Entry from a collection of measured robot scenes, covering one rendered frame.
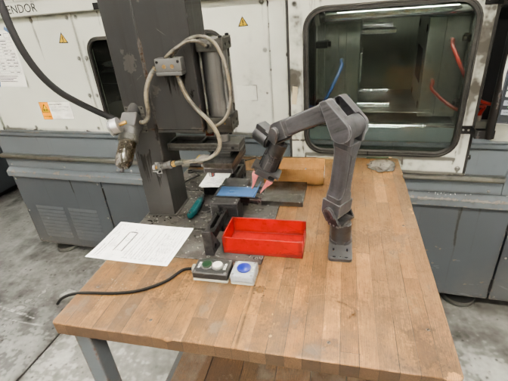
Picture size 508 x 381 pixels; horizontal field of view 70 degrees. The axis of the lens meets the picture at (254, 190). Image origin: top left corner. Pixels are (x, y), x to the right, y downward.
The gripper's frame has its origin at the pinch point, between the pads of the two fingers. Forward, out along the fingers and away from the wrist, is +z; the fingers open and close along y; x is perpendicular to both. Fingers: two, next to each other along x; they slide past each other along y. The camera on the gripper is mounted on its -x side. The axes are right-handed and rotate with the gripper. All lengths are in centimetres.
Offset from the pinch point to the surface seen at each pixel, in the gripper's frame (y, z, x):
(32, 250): 137, 180, -72
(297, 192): -14.8, 1.5, -13.9
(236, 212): 2.8, 7.4, 8.3
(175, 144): 32.1, -3.1, 3.1
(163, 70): 40.4, -27.6, 9.7
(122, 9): 58, -38, 7
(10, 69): 161, 41, -71
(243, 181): 5.9, 4.9, -8.6
